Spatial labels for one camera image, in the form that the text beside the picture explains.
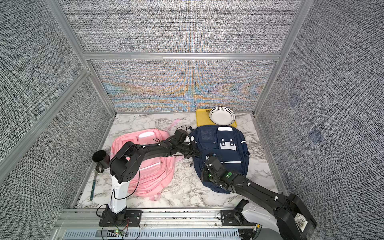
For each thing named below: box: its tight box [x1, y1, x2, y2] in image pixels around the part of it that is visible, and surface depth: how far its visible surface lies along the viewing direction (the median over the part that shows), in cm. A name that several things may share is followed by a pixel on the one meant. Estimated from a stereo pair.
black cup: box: [92, 150, 110, 174], surface depth 89 cm
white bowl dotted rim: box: [208, 106, 236, 126], surface depth 119 cm
